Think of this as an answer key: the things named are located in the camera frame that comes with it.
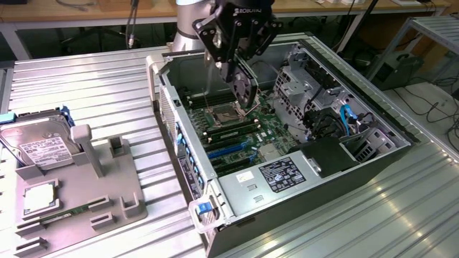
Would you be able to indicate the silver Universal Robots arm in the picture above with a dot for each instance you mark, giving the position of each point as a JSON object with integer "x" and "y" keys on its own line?
{"x": 189, "y": 24}

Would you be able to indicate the black RAM slots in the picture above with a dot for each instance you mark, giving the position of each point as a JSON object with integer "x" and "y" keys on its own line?
{"x": 211, "y": 98}

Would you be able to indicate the silver metal disk bay cage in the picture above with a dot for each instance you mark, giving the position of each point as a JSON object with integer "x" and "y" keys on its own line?
{"x": 301, "y": 94}

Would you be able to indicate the CPU socket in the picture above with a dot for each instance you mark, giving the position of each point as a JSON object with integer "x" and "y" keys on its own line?
{"x": 225, "y": 115}

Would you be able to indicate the wooden desk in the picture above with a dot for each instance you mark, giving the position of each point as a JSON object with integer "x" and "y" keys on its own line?
{"x": 90, "y": 10}

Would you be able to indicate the green motherboard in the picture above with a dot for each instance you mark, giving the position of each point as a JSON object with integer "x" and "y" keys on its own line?
{"x": 274, "y": 129}

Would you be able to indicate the installed RAM stick with label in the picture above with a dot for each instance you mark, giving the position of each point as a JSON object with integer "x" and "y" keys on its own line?
{"x": 235, "y": 134}

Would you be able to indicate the black box under desk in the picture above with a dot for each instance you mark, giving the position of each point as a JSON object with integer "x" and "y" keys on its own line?
{"x": 402, "y": 72}

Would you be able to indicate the blue expansion slot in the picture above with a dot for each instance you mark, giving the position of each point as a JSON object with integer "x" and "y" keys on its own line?
{"x": 230, "y": 150}

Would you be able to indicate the silver chipset heatsink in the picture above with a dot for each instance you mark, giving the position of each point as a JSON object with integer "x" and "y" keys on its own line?
{"x": 273, "y": 151}

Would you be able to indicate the blue disk carrier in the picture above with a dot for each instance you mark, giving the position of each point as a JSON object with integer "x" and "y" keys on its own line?
{"x": 66, "y": 114}

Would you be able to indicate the grey power supply with label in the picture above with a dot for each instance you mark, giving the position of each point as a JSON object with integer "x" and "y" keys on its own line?
{"x": 283, "y": 174}

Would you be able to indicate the grey parts rack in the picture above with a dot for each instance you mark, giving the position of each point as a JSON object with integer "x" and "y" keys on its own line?
{"x": 107, "y": 182}

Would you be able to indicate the hard disk with white label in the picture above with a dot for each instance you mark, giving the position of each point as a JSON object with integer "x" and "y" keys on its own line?
{"x": 39, "y": 145}

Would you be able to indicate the blue case latch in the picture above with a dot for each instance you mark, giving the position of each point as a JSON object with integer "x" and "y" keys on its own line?
{"x": 202, "y": 208}

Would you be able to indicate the open black PC case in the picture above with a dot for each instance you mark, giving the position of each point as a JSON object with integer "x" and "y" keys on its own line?
{"x": 287, "y": 228}

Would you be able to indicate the silver CPU chip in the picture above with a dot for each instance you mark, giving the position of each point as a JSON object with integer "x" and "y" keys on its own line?
{"x": 39, "y": 197}

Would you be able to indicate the green RAM stick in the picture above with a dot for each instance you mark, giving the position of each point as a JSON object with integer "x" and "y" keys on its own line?
{"x": 69, "y": 213}

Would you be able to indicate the metal slat shelf frame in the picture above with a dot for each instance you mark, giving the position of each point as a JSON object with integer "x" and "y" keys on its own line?
{"x": 430, "y": 29}

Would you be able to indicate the black plastic air duct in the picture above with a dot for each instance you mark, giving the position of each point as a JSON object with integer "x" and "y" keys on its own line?
{"x": 330, "y": 158}

